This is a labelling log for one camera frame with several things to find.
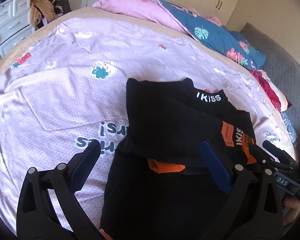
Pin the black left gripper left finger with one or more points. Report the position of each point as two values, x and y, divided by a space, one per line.
36 217

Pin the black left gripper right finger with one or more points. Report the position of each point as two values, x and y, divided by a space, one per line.
253 209

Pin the black IKISS long-sleeve shirt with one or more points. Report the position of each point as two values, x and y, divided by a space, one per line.
158 185

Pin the right hand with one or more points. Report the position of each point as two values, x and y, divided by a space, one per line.
293 204

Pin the left hand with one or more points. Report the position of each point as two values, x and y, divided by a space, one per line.
105 235

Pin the blue patterned pillow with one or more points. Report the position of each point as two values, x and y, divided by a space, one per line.
290 129

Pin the red and cream pillow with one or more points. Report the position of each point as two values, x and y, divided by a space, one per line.
277 98

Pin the grey quilted headboard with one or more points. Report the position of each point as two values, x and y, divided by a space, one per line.
281 67

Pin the pink strawberry print quilt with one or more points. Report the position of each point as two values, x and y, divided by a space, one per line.
71 89

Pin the blue floral duvet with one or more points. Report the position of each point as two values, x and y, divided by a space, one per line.
206 31

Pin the beige bed sheet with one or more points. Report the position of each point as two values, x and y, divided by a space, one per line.
92 20

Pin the white drawer cabinet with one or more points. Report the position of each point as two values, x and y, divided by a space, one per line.
15 24

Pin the tan fuzzy garment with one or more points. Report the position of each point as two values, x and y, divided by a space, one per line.
40 9

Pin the black bag on floor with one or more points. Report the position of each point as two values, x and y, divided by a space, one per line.
61 7

